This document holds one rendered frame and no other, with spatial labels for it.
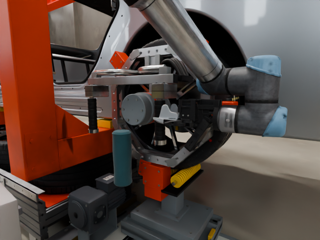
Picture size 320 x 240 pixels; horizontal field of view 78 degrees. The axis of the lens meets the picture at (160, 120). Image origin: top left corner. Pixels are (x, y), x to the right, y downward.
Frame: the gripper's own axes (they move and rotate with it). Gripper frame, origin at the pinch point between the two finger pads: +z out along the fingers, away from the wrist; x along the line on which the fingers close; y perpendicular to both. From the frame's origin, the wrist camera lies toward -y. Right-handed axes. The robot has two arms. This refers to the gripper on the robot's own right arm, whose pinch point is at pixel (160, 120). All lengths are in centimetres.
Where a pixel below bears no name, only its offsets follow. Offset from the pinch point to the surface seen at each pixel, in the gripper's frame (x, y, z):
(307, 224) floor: -108, -82, -55
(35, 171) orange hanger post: 13, -27, 60
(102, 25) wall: -598, 306, 685
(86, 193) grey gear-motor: -5, -42, 47
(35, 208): 8, -53, 74
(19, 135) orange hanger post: 17, -10, 62
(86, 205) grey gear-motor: 1, -44, 41
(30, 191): 8, -44, 77
